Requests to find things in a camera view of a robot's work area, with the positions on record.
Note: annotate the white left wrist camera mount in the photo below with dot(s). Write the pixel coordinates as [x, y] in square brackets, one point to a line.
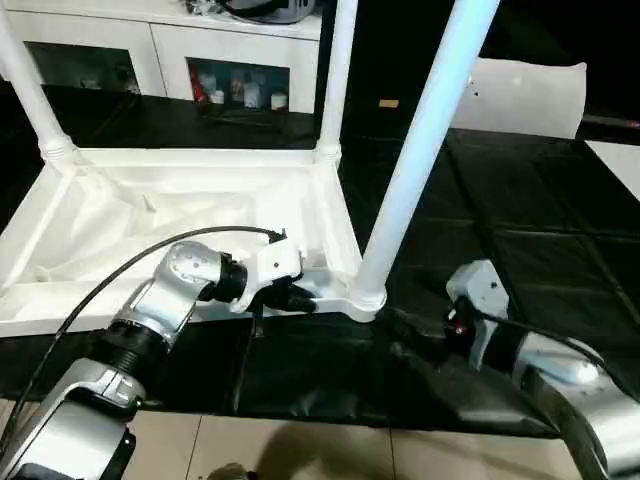
[272, 265]

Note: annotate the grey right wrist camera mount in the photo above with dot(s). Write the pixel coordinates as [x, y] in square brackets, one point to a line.
[480, 285]

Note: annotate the grey rounded device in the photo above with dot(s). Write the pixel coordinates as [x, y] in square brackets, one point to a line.
[272, 10]

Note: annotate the white plastic table top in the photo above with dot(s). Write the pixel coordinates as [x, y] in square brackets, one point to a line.
[175, 200]

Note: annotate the white curved plastic panel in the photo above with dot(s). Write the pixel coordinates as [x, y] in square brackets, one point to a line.
[530, 95]

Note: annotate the black padded mat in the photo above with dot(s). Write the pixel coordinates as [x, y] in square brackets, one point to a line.
[525, 200]

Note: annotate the dark left robot foot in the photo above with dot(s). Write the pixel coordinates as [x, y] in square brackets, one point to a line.
[230, 472]

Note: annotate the white plastic table leg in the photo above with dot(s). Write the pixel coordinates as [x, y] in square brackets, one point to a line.
[425, 125]
[336, 75]
[27, 75]

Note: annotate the white flat board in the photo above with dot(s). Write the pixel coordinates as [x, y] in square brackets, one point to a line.
[617, 165]

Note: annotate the white glass-door cabinet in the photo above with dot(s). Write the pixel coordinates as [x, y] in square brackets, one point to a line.
[160, 40]

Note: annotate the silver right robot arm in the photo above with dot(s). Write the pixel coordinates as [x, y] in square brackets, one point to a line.
[575, 390]

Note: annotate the white ceramic cup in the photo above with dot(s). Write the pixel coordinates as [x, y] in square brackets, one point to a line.
[216, 96]

